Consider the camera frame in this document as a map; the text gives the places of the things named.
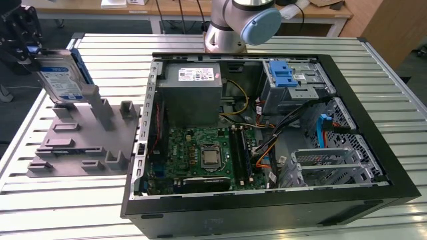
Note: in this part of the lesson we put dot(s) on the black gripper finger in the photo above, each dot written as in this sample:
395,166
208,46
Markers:
31,27
11,40

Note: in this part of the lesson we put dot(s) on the hard disk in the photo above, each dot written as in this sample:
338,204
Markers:
63,82

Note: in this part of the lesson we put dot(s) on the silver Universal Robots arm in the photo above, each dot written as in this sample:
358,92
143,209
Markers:
223,40

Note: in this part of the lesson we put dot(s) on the metal disk bay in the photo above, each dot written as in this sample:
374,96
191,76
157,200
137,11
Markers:
328,168

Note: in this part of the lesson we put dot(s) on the grey stand foot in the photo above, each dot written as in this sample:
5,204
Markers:
5,96

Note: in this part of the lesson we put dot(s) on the large white box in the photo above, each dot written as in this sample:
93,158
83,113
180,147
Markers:
113,3

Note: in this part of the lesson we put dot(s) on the small white box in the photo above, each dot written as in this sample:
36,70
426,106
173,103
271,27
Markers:
137,2

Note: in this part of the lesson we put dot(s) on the grey parts rack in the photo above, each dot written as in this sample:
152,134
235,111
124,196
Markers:
83,142

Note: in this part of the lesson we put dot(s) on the grey power supply unit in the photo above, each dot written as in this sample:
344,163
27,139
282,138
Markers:
189,107

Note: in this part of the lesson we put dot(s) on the green motherboard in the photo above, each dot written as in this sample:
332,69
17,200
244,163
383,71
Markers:
200,136

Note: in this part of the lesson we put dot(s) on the silver CPU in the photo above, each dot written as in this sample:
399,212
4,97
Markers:
211,158

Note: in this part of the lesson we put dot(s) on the blue plastic drive latch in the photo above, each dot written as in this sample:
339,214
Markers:
282,75

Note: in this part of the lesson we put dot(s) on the black RAM slot bank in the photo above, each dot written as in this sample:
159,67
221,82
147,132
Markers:
237,155

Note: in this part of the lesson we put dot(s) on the black graphics card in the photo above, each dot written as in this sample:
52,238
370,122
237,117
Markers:
207,183

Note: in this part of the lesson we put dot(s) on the metal optical drive cage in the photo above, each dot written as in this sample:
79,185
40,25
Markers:
300,93

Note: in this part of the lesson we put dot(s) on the brown cardboard piece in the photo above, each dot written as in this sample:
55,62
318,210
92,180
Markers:
324,3

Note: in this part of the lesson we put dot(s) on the black open PC case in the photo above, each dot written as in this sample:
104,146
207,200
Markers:
233,220

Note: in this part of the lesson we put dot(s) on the wooden desk with white frame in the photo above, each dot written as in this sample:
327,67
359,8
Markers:
76,8

